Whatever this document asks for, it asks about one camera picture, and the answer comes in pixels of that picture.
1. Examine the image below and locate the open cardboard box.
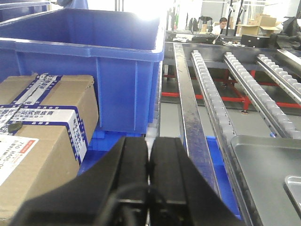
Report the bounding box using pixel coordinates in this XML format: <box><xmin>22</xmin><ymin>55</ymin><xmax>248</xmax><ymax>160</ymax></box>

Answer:
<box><xmin>236</xmin><ymin>14</ymin><xmax>280</xmax><ymax>36</ymax></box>

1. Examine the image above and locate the steel rack divider rail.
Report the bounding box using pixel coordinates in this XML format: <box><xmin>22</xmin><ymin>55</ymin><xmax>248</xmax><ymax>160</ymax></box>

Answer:
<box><xmin>174</xmin><ymin>43</ymin><xmax>221</xmax><ymax>196</ymax></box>

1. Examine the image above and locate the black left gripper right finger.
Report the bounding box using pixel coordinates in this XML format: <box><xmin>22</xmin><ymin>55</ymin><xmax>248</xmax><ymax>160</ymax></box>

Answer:
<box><xmin>150</xmin><ymin>137</ymin><xmax>244</xmax><ymax>226</ymax></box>

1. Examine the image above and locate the taped cardboard box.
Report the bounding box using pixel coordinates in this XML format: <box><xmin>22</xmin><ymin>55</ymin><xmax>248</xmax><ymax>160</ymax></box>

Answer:
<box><xmin>0</xmin><ymin>74</ymin><xmax>99</xmax><ymax>226</ymax></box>

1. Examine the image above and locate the blue plastic bin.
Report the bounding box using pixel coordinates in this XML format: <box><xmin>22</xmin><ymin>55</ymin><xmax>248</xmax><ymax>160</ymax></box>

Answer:
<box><xmin>0</xmin><ymin>8</ymin><xmax>165</xmax><ymax>134</ymax></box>

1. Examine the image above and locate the seated person white shirt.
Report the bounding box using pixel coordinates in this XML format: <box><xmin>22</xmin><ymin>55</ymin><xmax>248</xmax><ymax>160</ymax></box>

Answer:
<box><xmin>211</xmin><ymin>17</ymin><xmax>228</xmax><ymax>35</ymax></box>

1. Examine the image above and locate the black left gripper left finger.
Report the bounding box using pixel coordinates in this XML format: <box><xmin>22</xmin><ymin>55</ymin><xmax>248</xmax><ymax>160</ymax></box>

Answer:
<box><xmin>11</xmin><ymin>137</ymin><xmax>148</xmax><ymax>226</ymax></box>

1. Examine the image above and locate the silver compartment tray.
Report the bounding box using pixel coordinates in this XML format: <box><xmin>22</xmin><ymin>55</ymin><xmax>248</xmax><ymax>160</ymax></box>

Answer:
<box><xmin>285</xmin><ymin>175</ymin><xmax>301</xmax><ymax>215</ymax></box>

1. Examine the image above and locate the white roller track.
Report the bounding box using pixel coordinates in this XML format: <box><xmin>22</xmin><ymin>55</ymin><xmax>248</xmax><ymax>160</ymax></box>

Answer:
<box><xmin>224</xmin><ymin>52</ymin><xmax>301</xmax><ymax>139</ymax></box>
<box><xmin>257</xmin><ymin>54</ymin><xmax>301</xmax><ymax>105</ymax></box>
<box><xmin>190</xmin><ymin>50</ymin><xmax>237</xmax><ymax>142</ymax></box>

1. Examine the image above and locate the large silver metal tray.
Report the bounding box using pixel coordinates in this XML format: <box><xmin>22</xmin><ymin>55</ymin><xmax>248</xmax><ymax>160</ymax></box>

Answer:
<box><xmin>231</xmin><ymin>135</ymin><xmax>301</xmax><ymax>226</ymax></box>

